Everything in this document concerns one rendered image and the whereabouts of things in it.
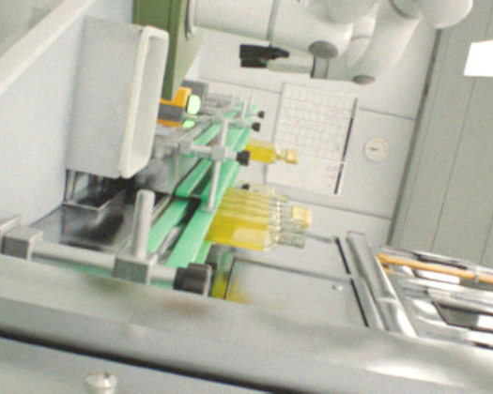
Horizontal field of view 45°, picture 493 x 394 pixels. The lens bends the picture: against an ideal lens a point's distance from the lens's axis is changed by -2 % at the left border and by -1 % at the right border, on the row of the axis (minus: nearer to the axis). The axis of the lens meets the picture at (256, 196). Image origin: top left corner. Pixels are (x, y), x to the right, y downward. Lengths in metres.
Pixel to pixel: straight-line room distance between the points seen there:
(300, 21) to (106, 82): 0.44
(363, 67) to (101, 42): 0.55
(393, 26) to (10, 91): 0.74
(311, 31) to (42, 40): 0.56
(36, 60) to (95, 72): 0.15
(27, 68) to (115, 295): 0.55
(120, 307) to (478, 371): 0.12
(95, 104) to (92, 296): 0.70
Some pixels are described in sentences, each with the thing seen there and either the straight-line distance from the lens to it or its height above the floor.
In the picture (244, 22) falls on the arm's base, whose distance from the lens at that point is 1.19.
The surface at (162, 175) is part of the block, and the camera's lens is 1.08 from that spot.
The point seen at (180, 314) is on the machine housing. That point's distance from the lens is 0.21.
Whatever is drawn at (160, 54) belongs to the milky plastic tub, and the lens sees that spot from 1.04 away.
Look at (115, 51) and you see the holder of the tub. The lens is 0.89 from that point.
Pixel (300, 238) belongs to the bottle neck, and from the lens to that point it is 1.17.
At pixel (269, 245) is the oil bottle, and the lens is 1.16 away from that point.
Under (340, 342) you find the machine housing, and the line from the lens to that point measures 0.22.
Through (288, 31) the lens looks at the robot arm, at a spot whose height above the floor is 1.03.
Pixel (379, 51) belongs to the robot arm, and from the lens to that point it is 1.20.
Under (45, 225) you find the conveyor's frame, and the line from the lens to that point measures 0.83.
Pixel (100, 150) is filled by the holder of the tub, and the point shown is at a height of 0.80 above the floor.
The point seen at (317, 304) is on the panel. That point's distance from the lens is 1.24.
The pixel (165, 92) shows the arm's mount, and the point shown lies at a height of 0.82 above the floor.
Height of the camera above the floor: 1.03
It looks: level
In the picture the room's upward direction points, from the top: 101 degrees clockwise
